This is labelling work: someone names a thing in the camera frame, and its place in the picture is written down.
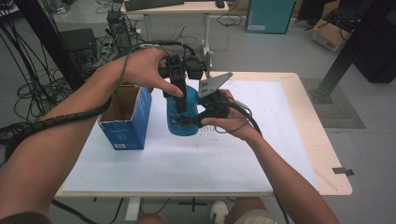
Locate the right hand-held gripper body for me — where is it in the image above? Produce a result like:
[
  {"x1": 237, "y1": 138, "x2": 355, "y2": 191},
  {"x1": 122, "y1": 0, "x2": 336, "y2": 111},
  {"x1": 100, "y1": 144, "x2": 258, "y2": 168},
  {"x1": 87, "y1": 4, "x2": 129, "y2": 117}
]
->
[{"x1": 198, "y1": 72, "x2": 234, "y2": 119}]

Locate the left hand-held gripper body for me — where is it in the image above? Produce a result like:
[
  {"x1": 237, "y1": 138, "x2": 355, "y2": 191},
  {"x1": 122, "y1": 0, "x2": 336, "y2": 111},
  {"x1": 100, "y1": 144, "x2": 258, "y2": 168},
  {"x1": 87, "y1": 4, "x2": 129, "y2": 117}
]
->
[{"x1": 158, "y1": 54, "x2": 208, "y2": 83}]

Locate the blue detergent bottle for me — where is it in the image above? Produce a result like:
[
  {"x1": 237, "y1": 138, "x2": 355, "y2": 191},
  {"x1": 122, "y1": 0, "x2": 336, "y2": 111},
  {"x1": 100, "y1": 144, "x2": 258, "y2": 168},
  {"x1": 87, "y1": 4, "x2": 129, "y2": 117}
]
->
[{"x1": 163, "y1": 84, "x2": 201, "y2": 137}]

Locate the blue cardboard box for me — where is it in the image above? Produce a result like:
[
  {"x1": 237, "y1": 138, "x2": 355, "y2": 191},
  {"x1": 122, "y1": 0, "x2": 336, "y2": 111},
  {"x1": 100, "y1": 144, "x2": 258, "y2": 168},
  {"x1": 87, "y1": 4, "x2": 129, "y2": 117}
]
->
[{"x1": 97, "y1": 83, "x2": 153, "y2": 151}]

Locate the person's right hand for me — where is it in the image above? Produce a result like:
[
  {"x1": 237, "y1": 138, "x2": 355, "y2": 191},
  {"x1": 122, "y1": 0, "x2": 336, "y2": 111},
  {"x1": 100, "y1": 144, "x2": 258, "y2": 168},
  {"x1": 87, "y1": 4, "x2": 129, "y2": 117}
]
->
[{"x1": 200, "y1": 88, "x2": 260, "y2": 143}]

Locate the person's left hand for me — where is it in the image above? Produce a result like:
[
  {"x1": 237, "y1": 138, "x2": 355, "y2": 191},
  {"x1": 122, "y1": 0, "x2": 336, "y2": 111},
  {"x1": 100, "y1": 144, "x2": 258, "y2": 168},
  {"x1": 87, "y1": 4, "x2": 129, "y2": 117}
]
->
[{"x1": 120, "y1": 47, "x2": 185, "y2": 98}]

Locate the white paper sheet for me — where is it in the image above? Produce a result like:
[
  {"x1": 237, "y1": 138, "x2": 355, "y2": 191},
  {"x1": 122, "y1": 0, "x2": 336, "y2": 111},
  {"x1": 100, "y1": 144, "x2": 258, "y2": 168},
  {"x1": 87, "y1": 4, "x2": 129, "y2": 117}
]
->
[{"x1": 62, "y1": 77, "x2": 320, "y2": 194}]

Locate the white desk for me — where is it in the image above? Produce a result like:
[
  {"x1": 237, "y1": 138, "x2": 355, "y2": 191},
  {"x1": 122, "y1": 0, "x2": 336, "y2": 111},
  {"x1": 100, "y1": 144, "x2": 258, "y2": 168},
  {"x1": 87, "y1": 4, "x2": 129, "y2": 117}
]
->
[{"x1": 120, "y1": 0, "x2": 230, "y2": 78}]

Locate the small black computer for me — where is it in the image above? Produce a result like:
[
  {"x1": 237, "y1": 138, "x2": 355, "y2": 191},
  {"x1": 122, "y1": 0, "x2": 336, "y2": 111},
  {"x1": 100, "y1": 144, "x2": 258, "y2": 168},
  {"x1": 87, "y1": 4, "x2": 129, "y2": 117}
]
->
[{"x1": 106, "y1": 9, "x2": 134, "y2": 54}]

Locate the black keyboard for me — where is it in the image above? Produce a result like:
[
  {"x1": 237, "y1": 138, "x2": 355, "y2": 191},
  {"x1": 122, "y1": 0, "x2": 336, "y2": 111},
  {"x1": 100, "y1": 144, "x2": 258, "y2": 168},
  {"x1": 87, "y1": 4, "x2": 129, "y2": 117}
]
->
[{"x1": 124, "y1": 0, "x2": 185, "y2": 12}]

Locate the white shoe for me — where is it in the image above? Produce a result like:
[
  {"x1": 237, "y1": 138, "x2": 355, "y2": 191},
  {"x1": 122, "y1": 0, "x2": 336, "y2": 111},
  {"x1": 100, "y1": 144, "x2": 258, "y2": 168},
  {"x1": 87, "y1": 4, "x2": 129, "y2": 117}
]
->
[{"x1": 209, "y1": 200, "x2": 230, "y2": 224}]

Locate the black computer case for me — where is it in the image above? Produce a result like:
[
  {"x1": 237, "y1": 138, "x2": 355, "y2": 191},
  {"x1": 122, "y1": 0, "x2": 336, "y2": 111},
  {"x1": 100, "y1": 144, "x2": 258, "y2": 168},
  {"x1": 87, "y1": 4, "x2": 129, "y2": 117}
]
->
[{"x1": 60, "y1": 28, "x2": 98, "y2": 64}]

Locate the teal box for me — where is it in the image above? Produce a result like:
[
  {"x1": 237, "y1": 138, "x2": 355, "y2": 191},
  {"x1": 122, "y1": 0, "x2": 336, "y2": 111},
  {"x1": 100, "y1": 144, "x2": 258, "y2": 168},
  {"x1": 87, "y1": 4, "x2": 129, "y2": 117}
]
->
[{"x1": 246, "y1": 0, "x2": 297, "y2": 35}]

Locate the person's right leg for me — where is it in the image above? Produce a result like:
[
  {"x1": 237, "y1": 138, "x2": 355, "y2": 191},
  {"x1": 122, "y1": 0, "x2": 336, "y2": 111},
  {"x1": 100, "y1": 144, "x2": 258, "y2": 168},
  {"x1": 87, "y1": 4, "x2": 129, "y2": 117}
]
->
[{"x1": 225, "y1": 198, "x2": 278, "y2": 224}]

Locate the person's leg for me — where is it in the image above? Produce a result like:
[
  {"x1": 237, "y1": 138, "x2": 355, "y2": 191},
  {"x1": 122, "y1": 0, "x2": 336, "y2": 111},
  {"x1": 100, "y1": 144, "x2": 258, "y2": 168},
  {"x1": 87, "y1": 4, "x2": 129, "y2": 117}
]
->
[
  {"x1": 136, "y1": 213, "x2": 166, "y2": 224},
  {"x1": 225, "y1": 198, "x2": 278, "y2": 224}
]

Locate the person's left leg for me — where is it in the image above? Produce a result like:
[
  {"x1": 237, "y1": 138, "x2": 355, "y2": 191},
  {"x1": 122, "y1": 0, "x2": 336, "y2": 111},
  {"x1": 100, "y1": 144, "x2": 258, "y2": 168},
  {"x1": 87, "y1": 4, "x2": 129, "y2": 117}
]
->
[{"x1": 136, "y1": 213, "x2": 166, "y2": 224}]

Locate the white table leg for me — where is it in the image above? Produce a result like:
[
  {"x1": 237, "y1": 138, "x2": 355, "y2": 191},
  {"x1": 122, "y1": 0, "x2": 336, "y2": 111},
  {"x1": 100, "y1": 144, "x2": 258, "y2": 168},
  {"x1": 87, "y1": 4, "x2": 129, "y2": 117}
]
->
[{"x1": 120, "y1": 196, "x2": 143, "y2": 224}]

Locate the dark floor mat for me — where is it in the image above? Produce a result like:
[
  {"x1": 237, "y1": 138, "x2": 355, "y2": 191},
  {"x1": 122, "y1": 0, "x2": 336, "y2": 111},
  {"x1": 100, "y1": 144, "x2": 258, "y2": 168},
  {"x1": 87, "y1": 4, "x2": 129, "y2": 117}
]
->
[{"x1": 302, "y1": 77, "x2": 367, "y2": 130}]

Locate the brown cardboard box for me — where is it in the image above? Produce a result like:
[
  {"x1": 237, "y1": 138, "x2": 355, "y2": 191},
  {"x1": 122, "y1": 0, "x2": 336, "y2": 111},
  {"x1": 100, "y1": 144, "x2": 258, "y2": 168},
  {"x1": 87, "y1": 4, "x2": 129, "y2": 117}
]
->
[{"x1": 311, "y1": 17, "x2": 353, "y2": 53}]

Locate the grey tape strip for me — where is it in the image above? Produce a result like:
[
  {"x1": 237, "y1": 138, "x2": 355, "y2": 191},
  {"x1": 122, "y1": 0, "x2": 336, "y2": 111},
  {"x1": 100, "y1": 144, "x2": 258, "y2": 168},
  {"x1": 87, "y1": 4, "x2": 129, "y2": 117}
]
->
[{"x1": 332, "y1": 166, "x2": 355, "y2": 177}]

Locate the black metal stand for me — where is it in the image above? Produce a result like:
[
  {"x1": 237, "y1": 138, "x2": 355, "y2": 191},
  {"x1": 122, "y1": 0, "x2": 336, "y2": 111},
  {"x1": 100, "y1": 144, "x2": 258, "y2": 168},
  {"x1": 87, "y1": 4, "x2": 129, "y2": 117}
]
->
[{"x1": 310, "y1": 0, "x2": 396, "y2": 105}]

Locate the black cabinet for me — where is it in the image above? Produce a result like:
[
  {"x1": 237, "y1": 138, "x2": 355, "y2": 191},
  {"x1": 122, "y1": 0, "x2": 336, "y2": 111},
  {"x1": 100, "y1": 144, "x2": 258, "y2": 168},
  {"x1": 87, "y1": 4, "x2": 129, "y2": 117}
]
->
[{"x1": 353, "y1": 17, "x2": 396, "y2": 84}]

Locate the brown shirt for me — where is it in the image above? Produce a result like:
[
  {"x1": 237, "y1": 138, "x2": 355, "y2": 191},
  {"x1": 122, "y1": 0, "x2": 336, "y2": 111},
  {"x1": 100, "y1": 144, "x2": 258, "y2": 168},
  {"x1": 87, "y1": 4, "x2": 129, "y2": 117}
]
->
[{"x1": 0, "y1": 211, "x2": 54, "y2": 224}]

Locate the right hand-held gripper cable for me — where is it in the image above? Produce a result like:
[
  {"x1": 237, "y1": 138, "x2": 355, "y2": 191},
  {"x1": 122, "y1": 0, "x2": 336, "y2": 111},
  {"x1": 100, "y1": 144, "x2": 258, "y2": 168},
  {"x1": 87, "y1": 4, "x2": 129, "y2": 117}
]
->
[{"x1": 214, "y1": 98, "x2": 291, "y2": 224}]

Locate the hand-held gripper cable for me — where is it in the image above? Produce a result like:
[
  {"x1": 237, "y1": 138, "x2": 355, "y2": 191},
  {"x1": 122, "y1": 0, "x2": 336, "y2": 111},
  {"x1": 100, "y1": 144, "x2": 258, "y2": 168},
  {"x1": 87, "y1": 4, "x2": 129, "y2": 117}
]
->
[
  {"x1": 4, "y1": 39, "x2": 198, "y2": 161},
  {"x1": 214, "y1": 98, "x2": 291, "y2": 224}
]

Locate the left hand-held gripper cable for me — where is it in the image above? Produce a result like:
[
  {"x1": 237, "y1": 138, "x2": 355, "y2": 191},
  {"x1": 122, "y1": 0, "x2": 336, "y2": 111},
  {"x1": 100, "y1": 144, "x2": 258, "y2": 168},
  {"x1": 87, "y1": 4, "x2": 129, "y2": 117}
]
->
[{"x1": 4, "y1": 39, "x2": 198, "y2": 161}]

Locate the black post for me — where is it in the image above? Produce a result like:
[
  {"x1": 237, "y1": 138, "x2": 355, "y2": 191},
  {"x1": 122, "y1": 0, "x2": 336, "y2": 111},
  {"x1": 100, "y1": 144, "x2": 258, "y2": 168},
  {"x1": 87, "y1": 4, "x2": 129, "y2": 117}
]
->
[{"x1": 13, "y1": 0, "x2": 89, "y2": 92}]

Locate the bundle of black floor cables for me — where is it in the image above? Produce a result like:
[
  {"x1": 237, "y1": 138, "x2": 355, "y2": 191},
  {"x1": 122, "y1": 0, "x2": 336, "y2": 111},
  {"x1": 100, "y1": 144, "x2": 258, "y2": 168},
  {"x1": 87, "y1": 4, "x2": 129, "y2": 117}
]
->
[{"x1": 0, "y1": 18, "x2": 80, "y2": 146}]

